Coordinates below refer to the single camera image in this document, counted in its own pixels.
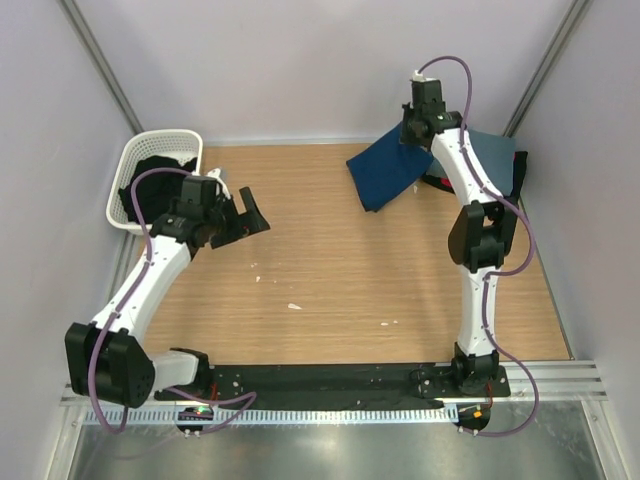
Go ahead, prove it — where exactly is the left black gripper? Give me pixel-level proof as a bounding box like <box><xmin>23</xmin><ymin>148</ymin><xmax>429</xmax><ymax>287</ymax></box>
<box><xmin>203</xmin><ymin>187</ymin><xmax>268</xmax><ymax>248</ymax></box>

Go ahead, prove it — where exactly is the black t-shirt in basket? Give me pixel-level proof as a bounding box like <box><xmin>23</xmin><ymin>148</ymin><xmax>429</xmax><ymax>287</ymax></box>
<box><xmin>118</xmin><ymin>155</ymin><xmax>198</xmax><ymax>224</ymax></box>

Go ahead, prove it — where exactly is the folded black t-shirt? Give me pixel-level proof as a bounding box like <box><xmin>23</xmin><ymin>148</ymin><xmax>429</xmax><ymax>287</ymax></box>
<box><xmin>420</xmin><ymin>151</ymin><xmax>529</xmax><ymax>201</ymax></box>

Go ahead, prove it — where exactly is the blue mickey t-shirt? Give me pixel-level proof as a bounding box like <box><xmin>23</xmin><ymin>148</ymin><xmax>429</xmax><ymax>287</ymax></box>
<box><xmin>346</xmin><ymin>124</ymin><xmax>434</xmax><ymax>212</ymax></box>

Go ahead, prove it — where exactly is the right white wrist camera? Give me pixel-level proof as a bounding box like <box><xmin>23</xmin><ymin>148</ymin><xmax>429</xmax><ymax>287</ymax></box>
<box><xmin>411</xmin><ymin>70</ymin><xmax>435</xmax><ymax>83</ymax></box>

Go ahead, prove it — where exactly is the white plastic laundry basket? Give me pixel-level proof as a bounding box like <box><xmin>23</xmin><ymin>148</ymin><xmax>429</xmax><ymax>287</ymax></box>
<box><xmin>106</xmin><ymin>129</ymin><xmax>204</xmax><ymax>235</ymax></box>

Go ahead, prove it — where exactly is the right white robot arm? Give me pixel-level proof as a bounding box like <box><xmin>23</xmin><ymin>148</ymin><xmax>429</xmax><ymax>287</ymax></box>
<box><xmin>400</xmin><ymin>73</ymin><xmax>516</xmax><ymax>396</ymax></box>

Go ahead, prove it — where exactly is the aluminium frame rail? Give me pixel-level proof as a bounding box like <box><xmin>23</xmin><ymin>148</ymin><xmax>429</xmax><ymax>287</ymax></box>
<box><xmin>59</xmin><ymin>359</ymin><xmax>609</xmax><ymax>409</ymax></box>

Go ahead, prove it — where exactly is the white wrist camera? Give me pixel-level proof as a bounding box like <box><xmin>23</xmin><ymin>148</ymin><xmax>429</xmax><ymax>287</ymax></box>
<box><xmin>205</xmin><ymin>168</ymin><xmax>232</xmax><ymax>199</ymax></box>
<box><xmin>411</xmin><ymin>70</ymin><xmax>435</xmax><ymax>83</ymax></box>

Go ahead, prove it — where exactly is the white slotted cable duct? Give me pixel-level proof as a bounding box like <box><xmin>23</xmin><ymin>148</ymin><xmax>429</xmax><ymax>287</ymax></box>
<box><xmin>82</xmin><ymin>405</ymin><xmax>459</xmax><ymax>426</ymax></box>

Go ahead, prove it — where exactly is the folded grey t-shirt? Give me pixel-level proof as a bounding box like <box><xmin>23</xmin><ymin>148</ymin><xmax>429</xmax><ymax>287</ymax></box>
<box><xmin>469</xmin><ymin>129</ymin><xmax>516</xmax><ymax>197</ymax></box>

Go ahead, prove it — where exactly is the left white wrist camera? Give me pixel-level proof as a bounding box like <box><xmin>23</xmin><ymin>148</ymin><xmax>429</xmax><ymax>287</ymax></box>
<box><xmin>205</xmin><ymin>168</ymin><xmax>232</xmax><ymax>199</ymax></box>

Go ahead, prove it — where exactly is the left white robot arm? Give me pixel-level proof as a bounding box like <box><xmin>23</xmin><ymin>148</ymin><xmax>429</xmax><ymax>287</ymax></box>
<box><xmin>64</xmin><ymin>171</ymin><xmax>270</xmax><ymax>408</ymax></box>

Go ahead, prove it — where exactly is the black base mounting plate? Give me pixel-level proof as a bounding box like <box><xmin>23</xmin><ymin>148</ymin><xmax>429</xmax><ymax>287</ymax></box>
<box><xmin>180</xmin><ymin>363</ymin><xmax>511</xmax><ymax>411</ymax></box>

